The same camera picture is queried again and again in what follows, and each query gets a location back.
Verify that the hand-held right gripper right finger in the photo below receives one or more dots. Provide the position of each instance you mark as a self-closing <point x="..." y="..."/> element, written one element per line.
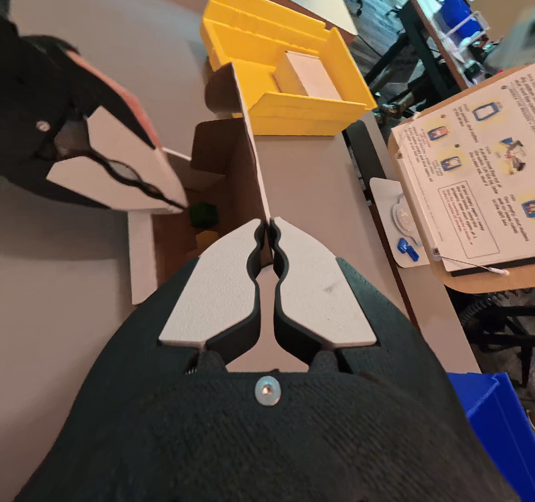
<point x="326" y="301"/>

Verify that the blue storage crate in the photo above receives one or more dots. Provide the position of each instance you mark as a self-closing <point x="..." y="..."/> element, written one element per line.
<point x="459" y="11"/>

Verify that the green cube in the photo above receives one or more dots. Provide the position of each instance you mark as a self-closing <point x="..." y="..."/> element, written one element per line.
<point x="203" y="216"/>

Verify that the yellow cube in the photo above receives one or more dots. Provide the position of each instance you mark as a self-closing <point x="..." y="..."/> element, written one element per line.
<point x="207" y="241"/>

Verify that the yellow plastic bin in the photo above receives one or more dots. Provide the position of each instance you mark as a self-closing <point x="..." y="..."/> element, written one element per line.
<point x="301" y="113"/>

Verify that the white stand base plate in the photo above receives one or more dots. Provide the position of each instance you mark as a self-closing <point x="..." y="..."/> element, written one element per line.
<point x="382" y="201"/>

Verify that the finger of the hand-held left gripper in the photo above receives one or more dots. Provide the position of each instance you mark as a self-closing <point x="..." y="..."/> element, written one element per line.
<point x="92" y="184"/>
<point x="129" y="147"/>

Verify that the white cardboard mailer box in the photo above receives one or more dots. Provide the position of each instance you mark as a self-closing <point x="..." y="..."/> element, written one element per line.
<point x="309" y="76"/>
<point x="242" y="176"/>

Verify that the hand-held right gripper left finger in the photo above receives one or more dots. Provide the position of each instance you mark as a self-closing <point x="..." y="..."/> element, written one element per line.
<point x="209" y="297"/>

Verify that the white round disc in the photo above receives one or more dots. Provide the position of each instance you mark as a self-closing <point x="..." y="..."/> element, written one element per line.
<point x="403" y="218"/>

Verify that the blue plastic bin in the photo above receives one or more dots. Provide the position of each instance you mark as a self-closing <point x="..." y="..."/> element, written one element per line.
<point x="501" y="427"/>

